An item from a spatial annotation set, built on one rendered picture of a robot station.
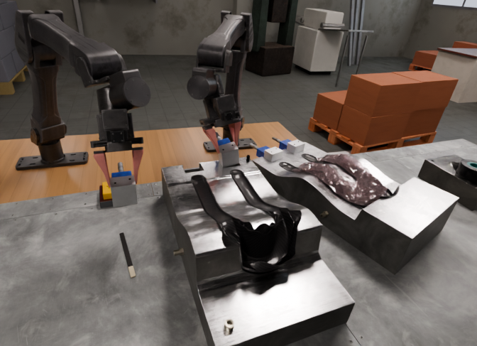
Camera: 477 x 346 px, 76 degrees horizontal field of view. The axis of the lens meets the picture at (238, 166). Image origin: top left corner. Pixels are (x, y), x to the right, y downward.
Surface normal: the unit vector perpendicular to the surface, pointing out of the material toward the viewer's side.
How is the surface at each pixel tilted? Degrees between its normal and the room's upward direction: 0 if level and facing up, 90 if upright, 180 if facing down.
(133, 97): 67
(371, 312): 0
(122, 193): 92
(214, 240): 7
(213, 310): 0
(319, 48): 90
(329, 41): 90
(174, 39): 90
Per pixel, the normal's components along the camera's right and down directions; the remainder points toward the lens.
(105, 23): 0.33, 0.50
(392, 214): 0.07, -0.86
